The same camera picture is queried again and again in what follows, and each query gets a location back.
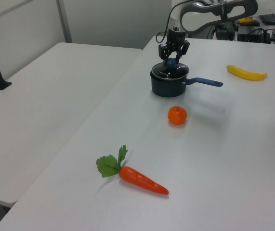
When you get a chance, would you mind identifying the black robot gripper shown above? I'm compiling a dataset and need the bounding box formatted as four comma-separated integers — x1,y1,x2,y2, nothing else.
158,26,191,67

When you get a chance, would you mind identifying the glass lid with blue knob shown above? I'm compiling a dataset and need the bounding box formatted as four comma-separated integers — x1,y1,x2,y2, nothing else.
151,58,190,80

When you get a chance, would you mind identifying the orange toy fruit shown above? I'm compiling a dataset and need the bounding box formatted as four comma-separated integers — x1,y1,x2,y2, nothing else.
168,106,188,125

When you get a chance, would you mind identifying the yellow toy banana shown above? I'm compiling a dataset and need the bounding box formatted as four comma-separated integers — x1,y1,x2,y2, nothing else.
226,64,268,81

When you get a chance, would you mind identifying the yellow background object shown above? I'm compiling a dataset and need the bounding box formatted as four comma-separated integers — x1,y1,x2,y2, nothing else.
238,17,261,26

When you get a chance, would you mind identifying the black equipment box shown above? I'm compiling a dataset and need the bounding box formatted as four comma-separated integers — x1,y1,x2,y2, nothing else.
236,25,271,43

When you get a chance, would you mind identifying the black keyboard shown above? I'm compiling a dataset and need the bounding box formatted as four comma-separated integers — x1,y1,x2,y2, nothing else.
258,13,275,25

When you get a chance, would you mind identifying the toy carrot with green leaves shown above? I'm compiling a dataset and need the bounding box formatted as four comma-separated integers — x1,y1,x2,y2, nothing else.
96,144,170,196

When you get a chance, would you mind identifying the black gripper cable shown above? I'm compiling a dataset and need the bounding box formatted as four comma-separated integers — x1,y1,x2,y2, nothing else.
156,0,193,44

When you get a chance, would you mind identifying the dark blue saucepan with handle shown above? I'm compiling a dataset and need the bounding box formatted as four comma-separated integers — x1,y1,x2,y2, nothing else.
150,63,224,98

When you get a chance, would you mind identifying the grey metal partition post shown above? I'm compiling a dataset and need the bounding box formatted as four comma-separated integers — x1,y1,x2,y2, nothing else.
55,0,73,44

